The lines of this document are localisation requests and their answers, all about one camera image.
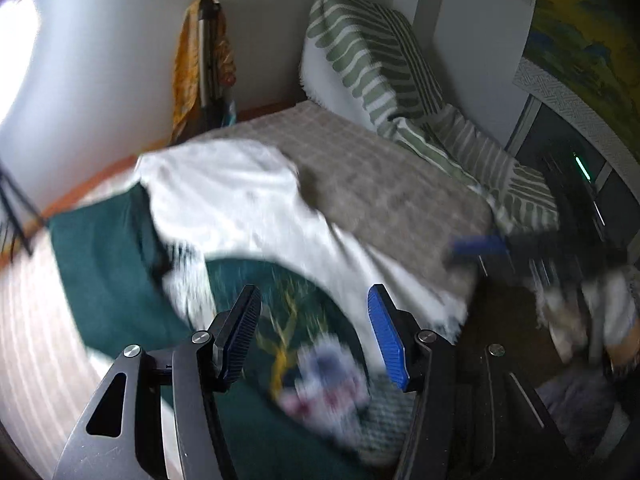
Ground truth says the orange patterned hanging cloth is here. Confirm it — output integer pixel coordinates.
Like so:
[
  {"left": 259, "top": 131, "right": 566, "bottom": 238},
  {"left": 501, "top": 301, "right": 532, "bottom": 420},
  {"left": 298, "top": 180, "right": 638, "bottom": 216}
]
[{"left": 170, "top": 0, "right": 236, "bottom": 145}]

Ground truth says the white gloved right hand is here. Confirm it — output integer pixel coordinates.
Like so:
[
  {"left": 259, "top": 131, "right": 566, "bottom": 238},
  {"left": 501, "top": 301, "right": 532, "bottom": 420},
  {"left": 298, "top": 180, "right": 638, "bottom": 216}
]
[{"left": 535, "top": 266, "right": 639, "bottom": 368}]

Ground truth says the green striped white pillow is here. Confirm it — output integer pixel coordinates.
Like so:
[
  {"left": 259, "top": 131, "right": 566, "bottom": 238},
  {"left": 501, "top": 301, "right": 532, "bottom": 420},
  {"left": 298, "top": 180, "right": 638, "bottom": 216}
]
[{"left": 299, "top": 0, "right": 559, "bottom": 233}]

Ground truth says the framed landscape painting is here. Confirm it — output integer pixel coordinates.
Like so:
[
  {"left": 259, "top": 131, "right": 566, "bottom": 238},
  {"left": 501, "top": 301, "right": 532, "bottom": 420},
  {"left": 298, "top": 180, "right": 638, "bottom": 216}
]
[{"left": 513, "top": 0, "right": 640, "bottom": 162}]

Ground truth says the beige checked bed blanket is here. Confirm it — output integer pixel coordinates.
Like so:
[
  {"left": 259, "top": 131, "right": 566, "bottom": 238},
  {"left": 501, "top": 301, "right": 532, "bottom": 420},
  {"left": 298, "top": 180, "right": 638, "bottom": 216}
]
[{"left": 1, "top": 102, "right": 490, "bottom": 479}]

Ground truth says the orange bed sheet edge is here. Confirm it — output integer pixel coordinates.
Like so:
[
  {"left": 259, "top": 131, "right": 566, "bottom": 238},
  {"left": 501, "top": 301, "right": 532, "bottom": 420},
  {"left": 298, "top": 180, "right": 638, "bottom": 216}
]
[{"left": 0, "top": 102, "right": 302, "bottom": 271}]

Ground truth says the green and white garment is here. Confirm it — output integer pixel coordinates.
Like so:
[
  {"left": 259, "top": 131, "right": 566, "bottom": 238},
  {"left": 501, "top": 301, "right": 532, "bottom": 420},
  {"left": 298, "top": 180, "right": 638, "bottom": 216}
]
[{"left": 49, "top": 139, "right": 470, "bottom": 479}]

